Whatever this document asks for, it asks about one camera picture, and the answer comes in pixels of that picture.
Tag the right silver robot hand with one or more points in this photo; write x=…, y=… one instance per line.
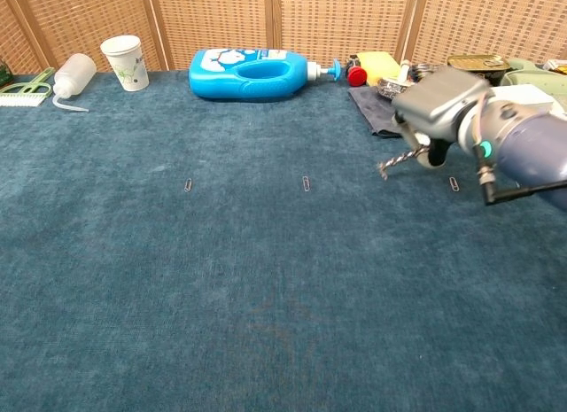
x=438, y=97

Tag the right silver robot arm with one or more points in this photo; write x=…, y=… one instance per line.
x=531, y=146

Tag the binder clips pack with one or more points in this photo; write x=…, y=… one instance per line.
x=421, y=68

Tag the gold black meat tin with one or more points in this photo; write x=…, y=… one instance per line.
x=478, y=63

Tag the yellow sponge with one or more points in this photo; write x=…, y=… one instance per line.
x=376, y=66

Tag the grey microfibre cloth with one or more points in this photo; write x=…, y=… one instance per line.
x=367, y=106

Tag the red black small bottle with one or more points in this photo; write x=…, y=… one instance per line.
x=356, y=76

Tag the white cardboard box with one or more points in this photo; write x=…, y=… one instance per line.
x=531, y=95

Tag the sage green plastic scoop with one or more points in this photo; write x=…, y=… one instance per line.
x=531, y=75

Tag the gold snack packet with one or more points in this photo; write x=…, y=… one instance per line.
x=559, y=67

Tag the blue detergent pump bottle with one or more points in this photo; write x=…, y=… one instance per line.
x=212, y=84

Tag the wicker folding screen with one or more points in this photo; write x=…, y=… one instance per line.
x=221, y=22

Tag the blue table carpet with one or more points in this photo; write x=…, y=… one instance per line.
x=266, y=297

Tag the white paper cup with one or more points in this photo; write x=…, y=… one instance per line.
x=128, y=66

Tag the white squeeze wash bottle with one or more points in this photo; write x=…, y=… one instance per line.
x=75, y=75

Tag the green white hand brush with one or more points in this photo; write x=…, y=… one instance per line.
x=22, y=97

